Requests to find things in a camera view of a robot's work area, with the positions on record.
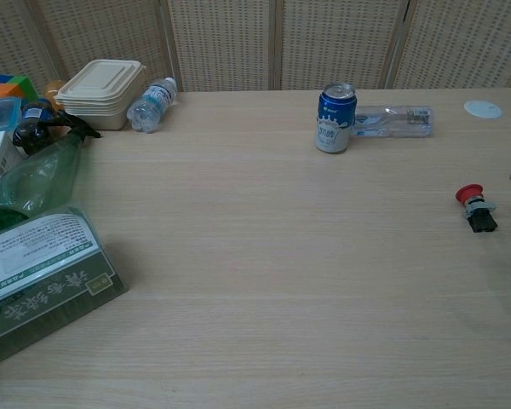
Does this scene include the colourful toy cube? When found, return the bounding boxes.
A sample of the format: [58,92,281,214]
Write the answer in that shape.
[0,74,40,101]

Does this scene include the clear flat plastic bottle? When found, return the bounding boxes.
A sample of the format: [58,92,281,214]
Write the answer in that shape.
[351,104,435,139]

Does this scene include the red and black push button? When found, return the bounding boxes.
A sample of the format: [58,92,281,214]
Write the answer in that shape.
[455,183,499,234]

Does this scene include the white round table cable cover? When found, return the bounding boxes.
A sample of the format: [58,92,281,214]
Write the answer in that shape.
[464,100,503,119]

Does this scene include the small clear water bottle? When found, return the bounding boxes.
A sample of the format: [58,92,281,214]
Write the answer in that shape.
[126,77,179,134]

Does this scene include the dark bottle with blue label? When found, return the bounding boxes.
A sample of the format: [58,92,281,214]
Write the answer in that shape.
[20,98,59,124]

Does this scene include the green tea gift box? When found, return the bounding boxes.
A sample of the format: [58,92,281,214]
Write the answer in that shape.
[0,204,130,371]

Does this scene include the green spray bottle black trigger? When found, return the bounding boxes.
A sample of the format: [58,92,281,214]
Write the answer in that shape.
[0,112,102,233]

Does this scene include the orange round object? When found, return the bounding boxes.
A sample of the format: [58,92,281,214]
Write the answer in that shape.
[42,79,67,112]

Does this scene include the stacked beige lunch boxes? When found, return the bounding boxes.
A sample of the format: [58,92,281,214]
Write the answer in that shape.
[54,59,147,131]

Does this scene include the blue and white drink can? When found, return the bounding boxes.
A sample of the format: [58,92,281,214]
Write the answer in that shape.
[314,83,359,154]

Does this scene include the perforated folding screen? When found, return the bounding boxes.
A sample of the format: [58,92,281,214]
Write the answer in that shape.
[0,0,511,93]

